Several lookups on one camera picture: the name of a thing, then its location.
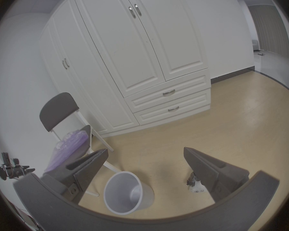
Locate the white trash bin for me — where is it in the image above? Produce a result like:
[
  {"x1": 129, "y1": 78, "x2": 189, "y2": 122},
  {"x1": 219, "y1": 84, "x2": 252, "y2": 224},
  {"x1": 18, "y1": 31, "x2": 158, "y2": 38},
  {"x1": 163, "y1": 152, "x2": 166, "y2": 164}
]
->
[{"x1": 104, "y1": 171, "x2": 155, "y2": 215}]

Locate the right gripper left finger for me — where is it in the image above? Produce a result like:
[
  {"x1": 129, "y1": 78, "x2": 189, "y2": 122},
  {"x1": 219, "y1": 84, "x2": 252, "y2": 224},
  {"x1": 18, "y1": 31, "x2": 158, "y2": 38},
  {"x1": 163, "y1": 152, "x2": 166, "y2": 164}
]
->
[{"x1": 42, "y1": 148, "x2": 109, "y2": 204}]

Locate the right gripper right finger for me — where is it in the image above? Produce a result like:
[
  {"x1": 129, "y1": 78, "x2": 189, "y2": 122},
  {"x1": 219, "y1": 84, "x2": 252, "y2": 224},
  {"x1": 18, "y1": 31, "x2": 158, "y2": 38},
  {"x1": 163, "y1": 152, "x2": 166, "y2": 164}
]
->
[{"x1": 184, "y1": 147, "x2": 250, "y2": 204}]

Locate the crumpled black plastic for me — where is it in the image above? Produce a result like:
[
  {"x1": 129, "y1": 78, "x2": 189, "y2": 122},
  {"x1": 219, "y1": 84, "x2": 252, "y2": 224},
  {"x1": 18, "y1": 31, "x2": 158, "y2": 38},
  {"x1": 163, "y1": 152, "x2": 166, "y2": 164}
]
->
[{"x1": 186, "y1": 171, "x2": 201, "y2": 186}]

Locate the grey curtain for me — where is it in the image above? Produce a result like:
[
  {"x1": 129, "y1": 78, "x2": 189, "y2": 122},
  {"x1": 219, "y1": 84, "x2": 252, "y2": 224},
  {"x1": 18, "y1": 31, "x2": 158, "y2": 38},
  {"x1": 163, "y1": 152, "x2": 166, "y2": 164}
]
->
[{"x1": 248, "y1": 5, "x2": 289, "y2": 60}]

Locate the white chair dark grey seat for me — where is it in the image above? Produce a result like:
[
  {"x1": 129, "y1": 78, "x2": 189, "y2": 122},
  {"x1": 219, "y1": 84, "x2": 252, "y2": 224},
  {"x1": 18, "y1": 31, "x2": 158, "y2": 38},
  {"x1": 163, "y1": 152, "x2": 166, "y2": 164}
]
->
[{"x1": 39, "y1": 92, "x2": 122, "y2": 197}]

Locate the purple plastic bag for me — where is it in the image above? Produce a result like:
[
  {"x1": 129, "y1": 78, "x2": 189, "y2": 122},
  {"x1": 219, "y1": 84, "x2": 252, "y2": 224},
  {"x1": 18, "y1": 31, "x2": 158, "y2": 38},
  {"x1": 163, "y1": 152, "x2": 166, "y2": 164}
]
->
[{"x1": 44, "y1": 130, "x2": 89, "y2": 174}]

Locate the white wardrobe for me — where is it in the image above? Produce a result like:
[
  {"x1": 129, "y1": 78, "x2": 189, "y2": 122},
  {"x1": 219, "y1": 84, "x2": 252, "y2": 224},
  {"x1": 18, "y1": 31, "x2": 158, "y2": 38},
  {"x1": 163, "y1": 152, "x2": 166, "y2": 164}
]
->
[{"x1": 40, "y1": 0, "x2": 211, "y2": 138}]

